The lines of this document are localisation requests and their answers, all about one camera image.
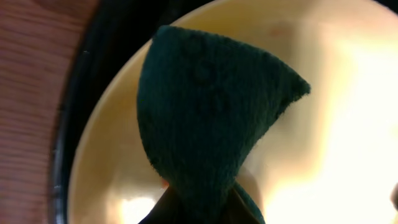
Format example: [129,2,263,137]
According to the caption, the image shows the round black serving tray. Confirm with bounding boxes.
[48,0,398,224]

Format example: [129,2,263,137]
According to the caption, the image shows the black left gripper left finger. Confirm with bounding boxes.
[139,187,183,224]

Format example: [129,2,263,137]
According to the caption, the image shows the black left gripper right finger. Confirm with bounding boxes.
[223,189,259,224]

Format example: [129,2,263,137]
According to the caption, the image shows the green and yellow sponge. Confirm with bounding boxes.
[136,26,310,223]

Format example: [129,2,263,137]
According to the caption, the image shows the yellow plate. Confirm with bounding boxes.
[67,0,398,224]

